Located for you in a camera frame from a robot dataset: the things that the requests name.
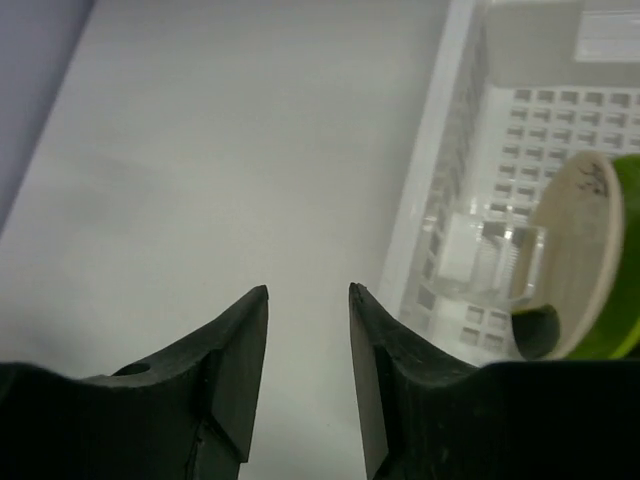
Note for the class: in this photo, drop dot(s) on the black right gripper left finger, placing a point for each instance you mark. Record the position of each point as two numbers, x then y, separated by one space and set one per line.
184 412

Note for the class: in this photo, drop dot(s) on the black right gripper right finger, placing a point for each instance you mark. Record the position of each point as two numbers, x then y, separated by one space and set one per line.
427 415

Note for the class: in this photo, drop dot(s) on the green plate with floral inside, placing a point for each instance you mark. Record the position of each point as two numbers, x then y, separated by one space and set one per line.
577 273

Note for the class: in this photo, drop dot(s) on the white plastic dish rack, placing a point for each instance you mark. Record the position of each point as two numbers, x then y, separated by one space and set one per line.
517 89

